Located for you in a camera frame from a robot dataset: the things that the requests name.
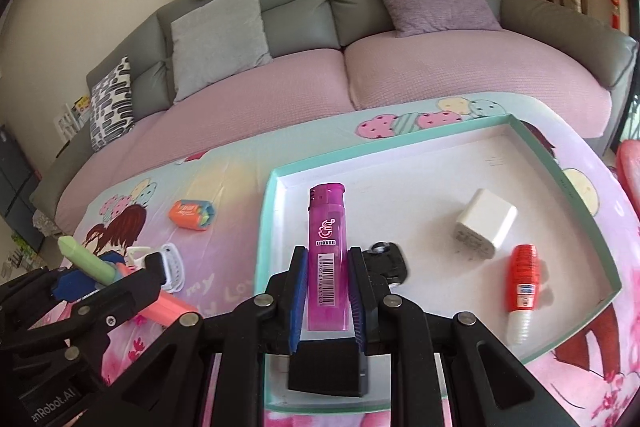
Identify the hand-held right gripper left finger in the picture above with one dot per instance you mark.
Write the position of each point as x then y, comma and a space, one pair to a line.
298, 302

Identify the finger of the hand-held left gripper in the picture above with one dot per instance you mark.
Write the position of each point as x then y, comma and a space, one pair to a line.
135, 289
70, 284

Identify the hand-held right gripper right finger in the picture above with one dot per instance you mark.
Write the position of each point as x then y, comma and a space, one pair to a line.
357, 307

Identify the white smartwatch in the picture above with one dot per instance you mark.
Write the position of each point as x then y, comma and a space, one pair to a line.
173, 267

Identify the purple lighter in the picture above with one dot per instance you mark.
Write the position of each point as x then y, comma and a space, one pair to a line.
325, 257

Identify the orange eraser packet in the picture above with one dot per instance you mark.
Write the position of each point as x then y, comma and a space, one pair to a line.
187, 214

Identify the teal cardboard box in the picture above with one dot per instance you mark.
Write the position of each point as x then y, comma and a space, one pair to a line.
425, 167

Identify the white charger plug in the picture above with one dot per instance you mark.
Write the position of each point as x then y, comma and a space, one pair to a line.
487, 217

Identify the green printed packets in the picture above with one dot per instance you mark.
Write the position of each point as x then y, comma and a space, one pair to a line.
17, 252

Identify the white lace cloth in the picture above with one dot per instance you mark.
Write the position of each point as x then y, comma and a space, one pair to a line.
44, 223

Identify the black cabinet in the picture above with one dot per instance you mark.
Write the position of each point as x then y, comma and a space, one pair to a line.
15, 177

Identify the white magazine rack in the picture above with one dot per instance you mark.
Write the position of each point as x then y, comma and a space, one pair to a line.
67, 122

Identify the black white patterned cushion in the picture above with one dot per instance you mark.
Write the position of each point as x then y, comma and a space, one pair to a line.
112, 102

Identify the pink sofa seat cover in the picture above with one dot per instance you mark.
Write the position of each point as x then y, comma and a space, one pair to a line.
280, 97

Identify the red plastic stool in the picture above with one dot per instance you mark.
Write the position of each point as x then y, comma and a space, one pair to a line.
629, 167

